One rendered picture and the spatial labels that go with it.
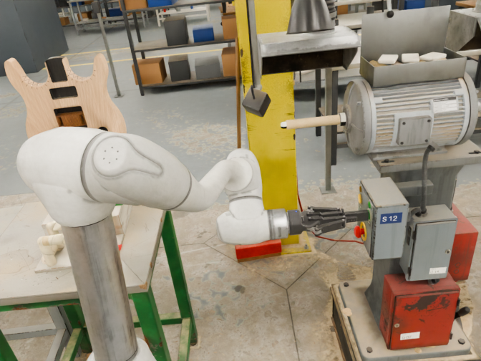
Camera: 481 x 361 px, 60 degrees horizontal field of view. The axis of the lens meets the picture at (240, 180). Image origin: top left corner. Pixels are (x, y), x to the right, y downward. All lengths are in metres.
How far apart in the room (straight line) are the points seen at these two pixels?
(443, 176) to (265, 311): 1.30
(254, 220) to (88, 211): 0.53
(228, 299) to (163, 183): 1.87
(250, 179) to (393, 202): 0.41
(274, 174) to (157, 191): 1.84
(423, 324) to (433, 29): 1.08
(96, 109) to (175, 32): 4.61
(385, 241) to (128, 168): 0.87
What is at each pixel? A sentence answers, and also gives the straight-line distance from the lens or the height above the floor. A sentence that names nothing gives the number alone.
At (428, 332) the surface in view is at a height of 0.40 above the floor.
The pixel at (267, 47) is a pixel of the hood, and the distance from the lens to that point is 1.33.
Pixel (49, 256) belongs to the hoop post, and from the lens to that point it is 1.51.
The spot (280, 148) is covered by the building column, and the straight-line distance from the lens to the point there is 2.44.
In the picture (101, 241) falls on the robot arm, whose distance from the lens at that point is 0.88.
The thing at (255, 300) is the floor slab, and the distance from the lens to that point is 2.51.
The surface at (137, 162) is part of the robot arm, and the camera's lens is 0.68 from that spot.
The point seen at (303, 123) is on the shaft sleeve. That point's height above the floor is 1.26.
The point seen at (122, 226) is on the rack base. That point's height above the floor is 0.97.
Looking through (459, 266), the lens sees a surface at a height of 0.63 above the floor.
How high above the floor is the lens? 1.80
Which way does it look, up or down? 30 degrees down
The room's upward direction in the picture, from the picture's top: 6 degrees counter-clockwise
